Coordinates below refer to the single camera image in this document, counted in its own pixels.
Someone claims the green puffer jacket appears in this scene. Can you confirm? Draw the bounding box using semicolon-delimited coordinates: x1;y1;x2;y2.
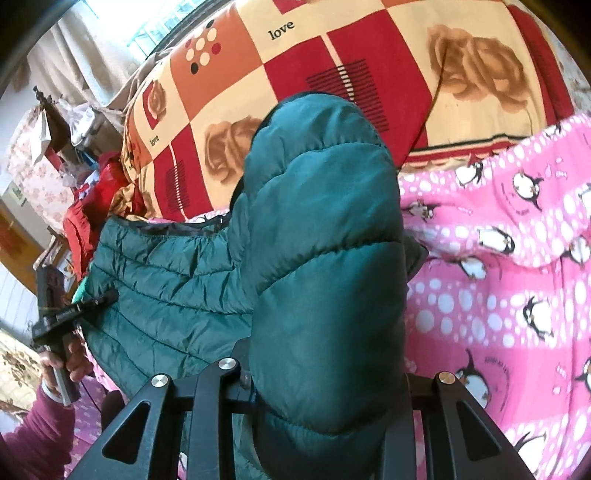
81;92;428;480

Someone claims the floral bedsheet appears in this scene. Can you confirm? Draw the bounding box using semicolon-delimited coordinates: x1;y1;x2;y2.
551;41;591;116

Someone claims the pink floral cloth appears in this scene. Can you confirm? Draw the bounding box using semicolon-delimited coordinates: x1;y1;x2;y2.
7;106;77;232

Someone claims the window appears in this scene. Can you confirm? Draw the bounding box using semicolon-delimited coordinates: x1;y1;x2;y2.
90;0;218;61

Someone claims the wooden door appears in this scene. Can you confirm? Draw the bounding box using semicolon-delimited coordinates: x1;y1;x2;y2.
0;182;56;273

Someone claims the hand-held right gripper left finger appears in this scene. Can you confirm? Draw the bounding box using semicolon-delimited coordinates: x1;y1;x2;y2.
67;339;259;480

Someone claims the red garment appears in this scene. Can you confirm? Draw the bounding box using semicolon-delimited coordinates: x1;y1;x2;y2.
62;150;134;278

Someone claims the beige curtain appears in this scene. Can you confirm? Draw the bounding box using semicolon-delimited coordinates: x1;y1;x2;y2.
14;0;153;107

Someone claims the pink penguin blanket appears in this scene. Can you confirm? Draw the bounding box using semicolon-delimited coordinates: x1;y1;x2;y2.
74;111;591;480

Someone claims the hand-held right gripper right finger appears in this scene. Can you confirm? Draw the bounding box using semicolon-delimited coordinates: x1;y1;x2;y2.
365;369;527;480

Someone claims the person's left forearm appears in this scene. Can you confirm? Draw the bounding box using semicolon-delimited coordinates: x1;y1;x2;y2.
0;383;77;480

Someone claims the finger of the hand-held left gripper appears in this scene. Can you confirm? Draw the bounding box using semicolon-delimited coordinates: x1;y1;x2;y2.
69;291;118;319

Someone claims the floral mat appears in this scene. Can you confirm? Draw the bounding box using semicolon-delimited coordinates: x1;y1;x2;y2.
0;330;44;411

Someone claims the person's left hand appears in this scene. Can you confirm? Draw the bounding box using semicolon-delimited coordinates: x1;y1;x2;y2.
41;332;95;395

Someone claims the dark wooden stand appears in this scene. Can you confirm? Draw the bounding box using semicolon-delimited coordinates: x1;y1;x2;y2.
32;85;75;158

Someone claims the red cream rose blanket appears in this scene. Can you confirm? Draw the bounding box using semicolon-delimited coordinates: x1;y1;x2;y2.
113;0;575;222

